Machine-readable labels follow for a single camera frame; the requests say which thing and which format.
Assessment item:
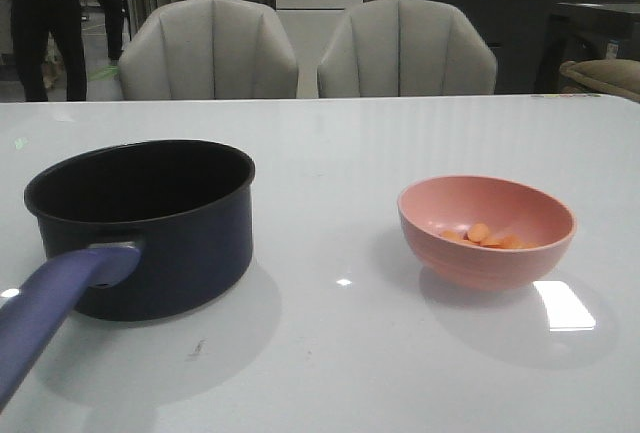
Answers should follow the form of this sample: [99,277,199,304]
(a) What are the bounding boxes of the right grey upholstered chair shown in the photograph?
[316,0,498,98]

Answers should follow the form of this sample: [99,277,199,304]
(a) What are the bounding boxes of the person in white shirt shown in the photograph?
[10,0,87,102]

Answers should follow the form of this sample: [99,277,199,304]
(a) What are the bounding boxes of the black appliance box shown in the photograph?
[534,3,639,93]

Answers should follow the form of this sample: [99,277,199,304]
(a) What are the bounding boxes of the dark blue saucepan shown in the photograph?
[1,139,255,402]

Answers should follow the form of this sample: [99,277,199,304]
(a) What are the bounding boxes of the orange ham slices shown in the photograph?
[439,223,538,250]

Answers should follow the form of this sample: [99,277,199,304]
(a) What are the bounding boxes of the pink plastic bowl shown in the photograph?
[397,175,577,291]

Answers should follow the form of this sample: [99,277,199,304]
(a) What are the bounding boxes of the grey upholstered chair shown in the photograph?
[316,0,498,98]
[118,0,299,101]

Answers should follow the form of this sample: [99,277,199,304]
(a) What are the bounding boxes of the left grey upholstered chair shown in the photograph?
[118,0,299,101]

